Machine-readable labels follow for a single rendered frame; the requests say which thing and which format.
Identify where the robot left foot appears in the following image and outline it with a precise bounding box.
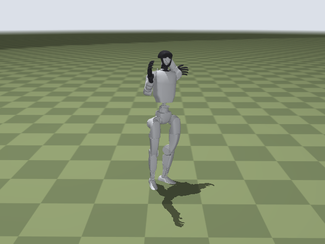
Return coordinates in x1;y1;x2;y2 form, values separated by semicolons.
158;175;176;184

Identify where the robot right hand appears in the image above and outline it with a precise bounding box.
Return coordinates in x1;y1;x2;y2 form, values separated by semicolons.
147;60;154;83

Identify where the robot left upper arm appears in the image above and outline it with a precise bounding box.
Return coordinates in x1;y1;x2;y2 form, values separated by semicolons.
163;57;182;80

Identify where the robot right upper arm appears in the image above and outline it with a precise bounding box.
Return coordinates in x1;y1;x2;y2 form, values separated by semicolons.
144;71;156;96

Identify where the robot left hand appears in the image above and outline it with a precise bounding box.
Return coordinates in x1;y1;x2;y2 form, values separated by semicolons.
178;65;188;75

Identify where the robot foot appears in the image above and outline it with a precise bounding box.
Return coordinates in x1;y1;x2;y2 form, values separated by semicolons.
149;178;158;190
158;175;176;184

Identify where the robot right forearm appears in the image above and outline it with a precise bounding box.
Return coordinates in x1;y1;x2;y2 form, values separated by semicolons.
143;77;155;93

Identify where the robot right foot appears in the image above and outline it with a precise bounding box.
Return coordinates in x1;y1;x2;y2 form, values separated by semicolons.
149;178;158;190

